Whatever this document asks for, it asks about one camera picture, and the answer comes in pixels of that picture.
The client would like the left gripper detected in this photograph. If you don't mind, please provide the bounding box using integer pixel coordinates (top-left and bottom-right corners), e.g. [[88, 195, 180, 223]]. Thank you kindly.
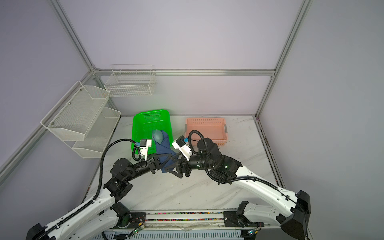
[[125, 152, 171, 182]]

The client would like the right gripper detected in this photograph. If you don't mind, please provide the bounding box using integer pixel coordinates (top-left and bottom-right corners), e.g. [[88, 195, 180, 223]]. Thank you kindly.
[[163, 150, 212, 178]]

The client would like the dark blue paper napkin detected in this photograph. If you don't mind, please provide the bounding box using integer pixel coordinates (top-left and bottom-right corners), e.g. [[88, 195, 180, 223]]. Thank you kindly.
[[155, 131, 175, 154]]

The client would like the green plastic basket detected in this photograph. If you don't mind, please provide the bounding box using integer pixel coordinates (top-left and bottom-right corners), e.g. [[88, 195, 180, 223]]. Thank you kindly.
[[132, 109, 174, 148]]

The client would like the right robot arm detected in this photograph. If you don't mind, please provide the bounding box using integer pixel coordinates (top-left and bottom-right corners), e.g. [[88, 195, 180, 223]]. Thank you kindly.
[[163, 137, 312, 240]]

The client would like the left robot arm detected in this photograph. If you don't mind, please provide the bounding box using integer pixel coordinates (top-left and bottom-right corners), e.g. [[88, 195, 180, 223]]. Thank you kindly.
[[26, 154, 176, 240]]

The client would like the pink plastic basket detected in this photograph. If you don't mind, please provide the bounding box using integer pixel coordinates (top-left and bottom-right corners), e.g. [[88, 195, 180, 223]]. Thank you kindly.
[[184, 118, 228, 147]]

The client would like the white mesh lower shelf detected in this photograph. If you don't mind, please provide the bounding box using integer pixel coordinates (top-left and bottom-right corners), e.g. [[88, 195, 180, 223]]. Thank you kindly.
[[72, 108, 121, 159]]

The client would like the white mesh shelf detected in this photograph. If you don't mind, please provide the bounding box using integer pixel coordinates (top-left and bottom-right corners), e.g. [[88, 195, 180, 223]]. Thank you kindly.
[[72, 108, 121, 159], [41, 81, 111, 142]]

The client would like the white mesh upper shelf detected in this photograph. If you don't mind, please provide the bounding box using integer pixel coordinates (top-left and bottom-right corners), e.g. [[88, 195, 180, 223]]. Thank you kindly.
[[41, 81, 111, 142]]

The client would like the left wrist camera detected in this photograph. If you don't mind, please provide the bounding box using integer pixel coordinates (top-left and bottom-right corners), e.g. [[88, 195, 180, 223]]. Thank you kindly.
[[139, 139, 152, 161]]

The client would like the aluminium mounting rail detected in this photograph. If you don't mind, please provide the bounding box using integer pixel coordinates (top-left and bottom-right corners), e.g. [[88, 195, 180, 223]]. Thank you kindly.
[[58, 207, 308, 233]]

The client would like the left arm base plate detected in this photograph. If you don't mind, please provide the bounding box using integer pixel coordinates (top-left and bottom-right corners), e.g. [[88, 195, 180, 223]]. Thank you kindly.
[[114, 212, 147, 229]]

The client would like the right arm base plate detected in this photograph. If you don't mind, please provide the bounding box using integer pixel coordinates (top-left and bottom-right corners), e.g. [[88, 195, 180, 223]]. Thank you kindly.
[[223, 211, 265, 228]]

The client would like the white wire wall basket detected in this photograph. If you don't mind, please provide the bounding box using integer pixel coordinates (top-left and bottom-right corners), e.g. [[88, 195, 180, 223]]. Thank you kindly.
[[104, 65, 157, 97]]

